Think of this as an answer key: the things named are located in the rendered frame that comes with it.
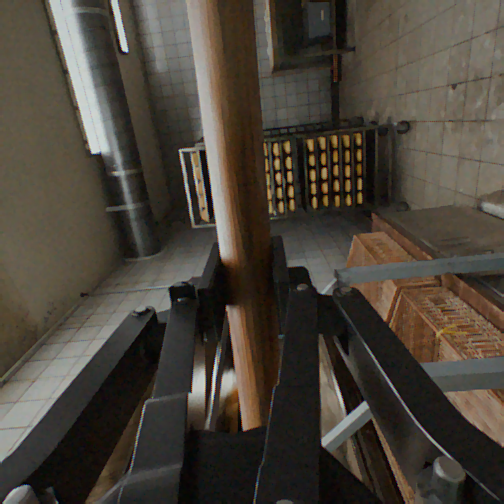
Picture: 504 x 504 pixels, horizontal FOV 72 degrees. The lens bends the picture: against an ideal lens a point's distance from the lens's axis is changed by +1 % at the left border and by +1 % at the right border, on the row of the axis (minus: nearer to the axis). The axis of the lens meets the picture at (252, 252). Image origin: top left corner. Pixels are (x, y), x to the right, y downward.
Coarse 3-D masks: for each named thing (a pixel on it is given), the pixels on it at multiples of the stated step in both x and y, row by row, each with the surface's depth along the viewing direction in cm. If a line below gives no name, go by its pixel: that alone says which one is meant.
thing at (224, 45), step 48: (192, 0) 15; (240, 0) 15; (240, 48) 15; (240, 96) 16; (240, 144) 16; (240, 192) 17; (240, 240) 18; (240, 288) 19; (240, 336) 20; (240, 384) 22
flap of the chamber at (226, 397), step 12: (228, 324) 173; (228, 336) 164; (228, 348) 158; (228, 360) 152; (228, 372) 147; (216, 384) 134; (228, 384) 142; (216, 396) 128; (228, 396) 137; (216, 408) 122; (228, 408) 133; (216, 420) 117; (228, 420) 129
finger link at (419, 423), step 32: (352, 288) 15; (352, 320) 13; (352, 352) 13; (384, 352) 11; (384, 384) 10; (416, 384) 9; (384, 416) 10; (416, 416) 9; (448, 416) 8; (416, 448) 9; (448, 448) 8; (480, 448) 8; (416, 480) 9; (480, 480) 7
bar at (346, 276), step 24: (384, 264) 112; (408, 264) 110; (432, 264) 108; (456, 264) 108; (480, 264) 108; (480, 360) 67; (456, 384) 65; (480, 384) 65; (360, 408) 70; (336, 432) 71
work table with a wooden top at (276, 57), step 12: (264, 0) 425; (276, 0) 362; (324, 0) 397; (276, 12) 366; (276, 24) 370; (276, 36) 370; (276, 48) 374; (324, 48) 421; (348, 48) 376; (276, 60) 378; (288, 60) 384; (324, 60) 437
